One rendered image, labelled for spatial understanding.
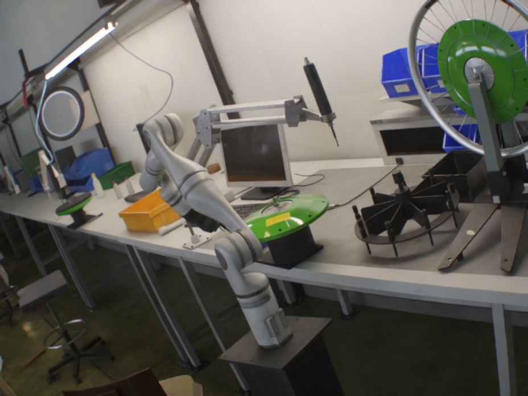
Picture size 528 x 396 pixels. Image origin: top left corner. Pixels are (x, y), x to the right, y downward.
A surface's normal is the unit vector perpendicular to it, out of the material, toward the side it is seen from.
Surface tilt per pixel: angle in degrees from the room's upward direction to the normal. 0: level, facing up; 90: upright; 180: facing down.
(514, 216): 18
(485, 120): 87
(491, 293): 90
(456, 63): 86
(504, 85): 95
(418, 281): 0
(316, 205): 23
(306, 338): 0
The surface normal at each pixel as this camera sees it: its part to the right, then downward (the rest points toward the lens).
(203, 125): -0.58, 0.42
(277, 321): 0.72, -0.08
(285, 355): -0.34, -0.90
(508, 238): -0.54, -0.72
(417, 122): -0.73, 0.43
